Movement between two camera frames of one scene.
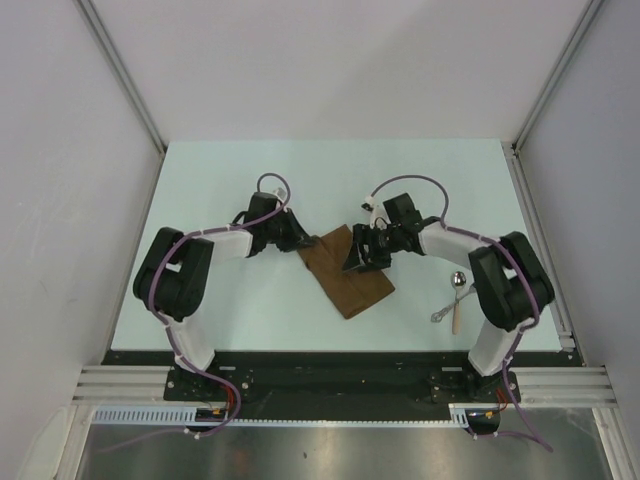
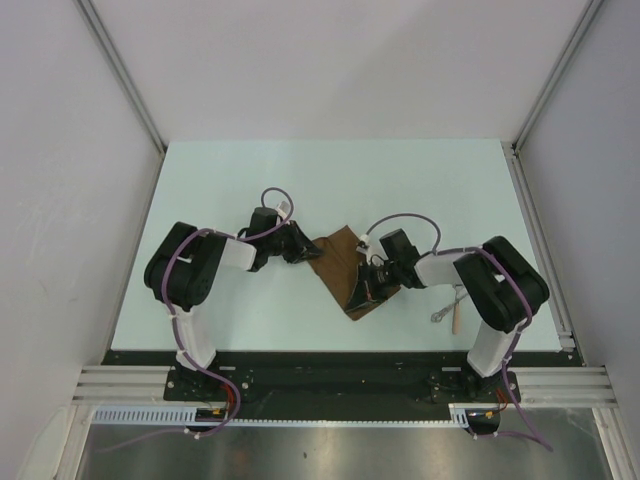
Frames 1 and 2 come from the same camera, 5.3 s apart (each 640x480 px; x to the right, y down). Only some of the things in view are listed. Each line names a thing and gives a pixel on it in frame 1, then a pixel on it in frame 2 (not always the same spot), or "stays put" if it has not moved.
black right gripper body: (381, 244) to (377, 280)
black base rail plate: (336, 379) stays put
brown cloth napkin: (351, 291) stays put
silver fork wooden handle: (455, 318) stays put
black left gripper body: (283, 232) to (287, 243)
